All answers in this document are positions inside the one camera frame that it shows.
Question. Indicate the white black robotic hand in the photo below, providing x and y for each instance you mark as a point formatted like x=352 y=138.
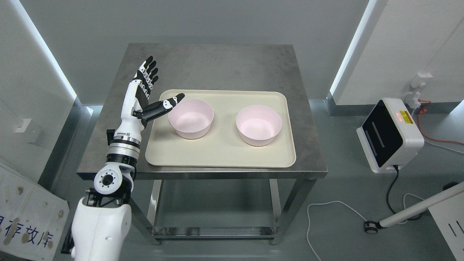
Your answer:
x=137 y=111

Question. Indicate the white wall socket plug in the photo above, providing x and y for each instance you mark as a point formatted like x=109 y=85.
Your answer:
x=418 y=82

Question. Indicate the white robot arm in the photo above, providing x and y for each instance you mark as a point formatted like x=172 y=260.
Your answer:
x=102 y=220

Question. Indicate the white black box device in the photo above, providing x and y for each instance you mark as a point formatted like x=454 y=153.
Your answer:
x=389 y=136

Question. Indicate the beige plastic tray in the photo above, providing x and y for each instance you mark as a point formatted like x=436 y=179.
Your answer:
x=222 y=146

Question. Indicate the white wheeled stand leg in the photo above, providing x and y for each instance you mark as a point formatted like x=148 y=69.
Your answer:
x=447 y=201

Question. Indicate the white wall box left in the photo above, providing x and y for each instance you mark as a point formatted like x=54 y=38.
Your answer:
x=29 y=131

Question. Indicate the stainless steel table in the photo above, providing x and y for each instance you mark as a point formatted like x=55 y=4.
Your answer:
x=221 y=67

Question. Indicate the white sign with blue text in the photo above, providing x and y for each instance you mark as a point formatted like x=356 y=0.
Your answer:
x=32 y=218

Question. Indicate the pink bowl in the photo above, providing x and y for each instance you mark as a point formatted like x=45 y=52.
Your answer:
x=191 y=118
x=258 y=125

